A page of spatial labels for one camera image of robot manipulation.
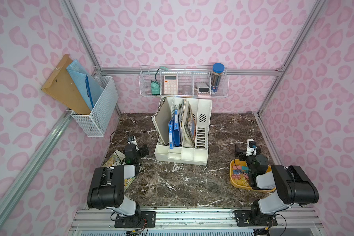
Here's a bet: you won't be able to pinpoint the yellow plastic storage box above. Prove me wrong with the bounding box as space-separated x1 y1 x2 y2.
229 159 276 192

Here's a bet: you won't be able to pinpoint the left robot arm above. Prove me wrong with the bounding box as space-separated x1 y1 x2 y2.
87 135 149 217

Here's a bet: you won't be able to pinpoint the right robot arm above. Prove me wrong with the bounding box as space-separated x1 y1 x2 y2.
230 139 319 227

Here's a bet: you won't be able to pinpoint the blue binder folder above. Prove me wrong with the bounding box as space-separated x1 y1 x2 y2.
168 109 181 149

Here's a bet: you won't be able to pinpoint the illustrated children's book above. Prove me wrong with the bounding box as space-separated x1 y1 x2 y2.
102 150 135 191

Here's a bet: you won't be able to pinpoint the grey spiral notebook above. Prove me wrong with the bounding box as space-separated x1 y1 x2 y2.
152 97 172 145

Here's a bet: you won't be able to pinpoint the white desktop file organizer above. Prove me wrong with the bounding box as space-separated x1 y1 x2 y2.
152 96 212 166

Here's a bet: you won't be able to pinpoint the books in organizer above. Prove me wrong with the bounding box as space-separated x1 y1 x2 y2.
180 99 196 148

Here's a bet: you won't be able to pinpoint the green desk lamp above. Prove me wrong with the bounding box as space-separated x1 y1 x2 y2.
150 66 169 95

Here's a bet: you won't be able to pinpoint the light blue document folder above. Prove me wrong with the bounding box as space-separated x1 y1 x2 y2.
66 60 104 110

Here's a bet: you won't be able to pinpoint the pink white calculator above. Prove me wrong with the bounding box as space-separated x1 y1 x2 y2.
163 75 178 95

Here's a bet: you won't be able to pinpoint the clear glass jar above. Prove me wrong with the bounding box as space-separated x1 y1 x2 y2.
183 85 193 96

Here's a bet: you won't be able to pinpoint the white digital clock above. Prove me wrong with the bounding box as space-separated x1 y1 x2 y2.
195 82 211 96

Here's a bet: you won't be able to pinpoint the brown kraft envelope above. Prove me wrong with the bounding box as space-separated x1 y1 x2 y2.
41 54 90 115

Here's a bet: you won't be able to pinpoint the blue lid pencil tube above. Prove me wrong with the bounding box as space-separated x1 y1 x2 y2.
210 63 225 93

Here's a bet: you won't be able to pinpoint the white mesh wall basket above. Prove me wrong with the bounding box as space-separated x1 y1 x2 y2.
71 76 119 137

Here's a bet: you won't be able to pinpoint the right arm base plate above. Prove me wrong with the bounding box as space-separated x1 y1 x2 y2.
232 209 278 228

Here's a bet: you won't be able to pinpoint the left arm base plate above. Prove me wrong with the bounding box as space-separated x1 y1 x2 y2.
115 211 156 228

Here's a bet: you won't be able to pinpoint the clear wall shelf organizer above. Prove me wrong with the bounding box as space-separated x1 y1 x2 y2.
139 65 229 98

